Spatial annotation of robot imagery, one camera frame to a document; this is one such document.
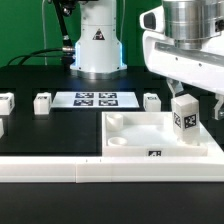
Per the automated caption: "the white thin cable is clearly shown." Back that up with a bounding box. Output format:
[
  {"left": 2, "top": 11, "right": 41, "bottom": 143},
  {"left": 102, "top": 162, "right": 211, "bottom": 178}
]
[{"left": 41, "top": 0, "right": 48, "bottom": 66}]

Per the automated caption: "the white L-shaped fence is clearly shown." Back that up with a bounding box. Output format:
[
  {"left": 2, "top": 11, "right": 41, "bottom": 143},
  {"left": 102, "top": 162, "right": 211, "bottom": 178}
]
[{"left": 0, "top": 126, "right": 224, "bottom": 183}]

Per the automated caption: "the white marker base plate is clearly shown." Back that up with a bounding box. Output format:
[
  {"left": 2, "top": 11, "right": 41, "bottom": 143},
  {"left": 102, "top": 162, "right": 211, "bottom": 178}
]
[{"left": 52, "top": 92, "right": 139, "bottom": 108}]

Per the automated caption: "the black cable bundle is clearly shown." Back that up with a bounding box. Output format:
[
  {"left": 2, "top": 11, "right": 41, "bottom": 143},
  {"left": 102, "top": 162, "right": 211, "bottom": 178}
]
[{"left": 7, "top": 46, "right": 76, "bottom": 66}]

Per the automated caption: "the white part at left edge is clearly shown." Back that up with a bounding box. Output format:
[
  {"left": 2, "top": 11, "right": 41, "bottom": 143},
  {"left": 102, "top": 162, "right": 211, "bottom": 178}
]
[{"left": 0, "top": 118, "right": 4, "bottom": 139}]

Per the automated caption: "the white square tabletop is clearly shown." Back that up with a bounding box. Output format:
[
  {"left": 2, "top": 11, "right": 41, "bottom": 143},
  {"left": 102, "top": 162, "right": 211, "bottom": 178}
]
[{"left": 102, "top": 112, "right": 208, "bottom": 157}]

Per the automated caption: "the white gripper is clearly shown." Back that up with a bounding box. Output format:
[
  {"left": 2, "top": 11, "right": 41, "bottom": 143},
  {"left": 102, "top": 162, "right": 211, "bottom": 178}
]
[{"left": 142, "top": 31, "right": 224, "bottom": 120}]

